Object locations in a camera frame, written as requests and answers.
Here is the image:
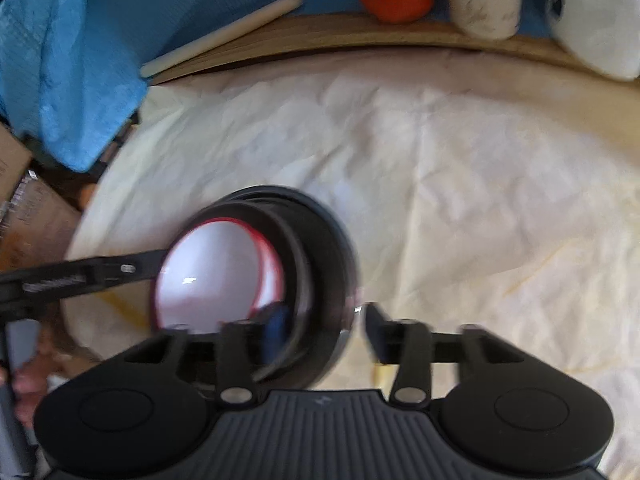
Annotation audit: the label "white bottle blue lid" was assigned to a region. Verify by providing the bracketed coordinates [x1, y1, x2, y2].
[547, 0, 640, 82]

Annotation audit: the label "white thermos cup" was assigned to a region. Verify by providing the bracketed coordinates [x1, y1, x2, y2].
[442, 0, 525, 41]

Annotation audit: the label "light blue hanging coat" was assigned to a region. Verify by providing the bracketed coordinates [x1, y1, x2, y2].
[0, 0, 551, 174]

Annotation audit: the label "large stainless steel plate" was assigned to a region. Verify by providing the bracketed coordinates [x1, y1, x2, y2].
[220, 184, 362, 392]

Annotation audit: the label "cardboard box blue logo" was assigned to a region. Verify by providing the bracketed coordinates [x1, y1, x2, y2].
[0, 125, 84, 275]

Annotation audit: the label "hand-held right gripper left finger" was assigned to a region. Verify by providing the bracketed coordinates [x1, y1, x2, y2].
[122, 304, 294, 407]

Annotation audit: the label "person's left hand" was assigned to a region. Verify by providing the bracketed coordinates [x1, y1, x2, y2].
[11, 331, 57, 427]

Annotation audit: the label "black plastic crate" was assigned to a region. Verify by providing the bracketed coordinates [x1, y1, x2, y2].
[30, 110, 142, 211]

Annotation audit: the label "cream table cloth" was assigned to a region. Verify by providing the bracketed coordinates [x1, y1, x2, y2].
[64, 50, 640, 480]

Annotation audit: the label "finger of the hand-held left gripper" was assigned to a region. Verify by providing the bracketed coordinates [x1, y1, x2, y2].
[0, 250, 172, 319]

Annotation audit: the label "wooden shelf board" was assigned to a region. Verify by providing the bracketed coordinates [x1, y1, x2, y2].
[147, 10, 640, 87]

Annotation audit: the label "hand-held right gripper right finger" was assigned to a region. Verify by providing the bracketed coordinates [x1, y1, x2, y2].
[360, 302, 527, 407]

